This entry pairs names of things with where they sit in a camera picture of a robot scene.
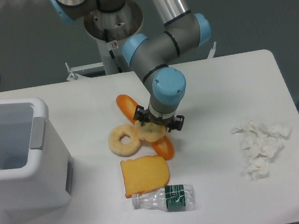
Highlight yellow toast slice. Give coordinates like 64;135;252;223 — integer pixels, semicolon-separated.
120;155;170;198

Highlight pale round bread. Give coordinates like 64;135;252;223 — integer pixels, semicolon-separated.
134;120;167;142

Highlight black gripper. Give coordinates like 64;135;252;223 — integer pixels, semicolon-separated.
133;105;185;132

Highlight crumpled white tissue paper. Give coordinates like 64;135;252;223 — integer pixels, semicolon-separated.
231;120;292;181

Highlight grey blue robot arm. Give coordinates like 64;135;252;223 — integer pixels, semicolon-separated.
50;0;211;131

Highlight ring-shaped donut bread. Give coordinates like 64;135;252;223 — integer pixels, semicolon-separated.
108;124;141;156

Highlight orange baguette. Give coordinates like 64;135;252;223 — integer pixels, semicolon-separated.
116;94;174;160

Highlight white cooler box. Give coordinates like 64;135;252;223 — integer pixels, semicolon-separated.
0;97;74;221

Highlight clear plastic bottle green label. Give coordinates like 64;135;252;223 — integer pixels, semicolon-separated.
132;184;195;212

